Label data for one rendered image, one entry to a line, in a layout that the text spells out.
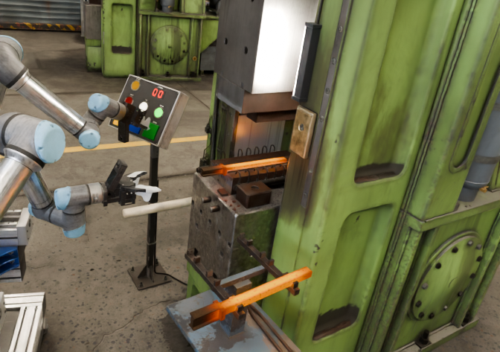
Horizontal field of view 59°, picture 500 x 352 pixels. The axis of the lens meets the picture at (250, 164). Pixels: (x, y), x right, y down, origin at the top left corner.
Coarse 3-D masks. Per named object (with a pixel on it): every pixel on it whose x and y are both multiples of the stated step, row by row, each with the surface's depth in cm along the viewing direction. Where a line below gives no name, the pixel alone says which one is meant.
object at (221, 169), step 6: (246, 162) 192; (252, 162) 192; (258, 162) 193; (264, 162) 194; (270, 162) 196; (276, 162) 198; (204, 168) 180; (210, 168) 181; (216, 168) 182; (222, 168) 183; (228, 168) 185; (234, 168) 186; (204, 174) 180; (210, 174) 181; (216, 174) 183; (222, 174) 184
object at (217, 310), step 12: (288, 276) 138; (300, 276) 139; (264, 288) 132; (276, 288) 133; (216, 300) 124; (228, 300) 125; (240, 300) 126; (252, 300) 128; (192, 312) 118; (204, 312) 118; (216, 312) 121; (228, 312) 123; (192, 324) 118; (204, 324) 120
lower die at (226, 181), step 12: (240, 156) 203; (252, 156) 205; (264, 156) 204; (276, 156) 206; (288, 156) 205; (240, 168) 187; (252, 168) 190; (264, 168) 192; (228, 180) 183; (240, 180) 183; (252, 180) 186; (228, 192) 185
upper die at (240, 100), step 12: (228, 84) 173; (228, 96) 174; (240, 96) 167; (252, 96) 167; (264, 96) 170; (276, 96) 173; (288, 96) 177; (240, 108) 168; (252, 108) 170; (264, 108) 173; (276, 108) 176; (288, 108) 179
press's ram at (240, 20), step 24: (240, 0) 159; (264, 0) 147; (288, 0) 151; (312, 0) 157; (240, 24) 161; (264, 24) 151; (288, 24) 156; (216, 48) 178; (240, 48) 163; (264, 48) 155; (288, 48) 160; (216, 72) 181; (240, 72) 165; (264, 72) 159; (288, 72) 165
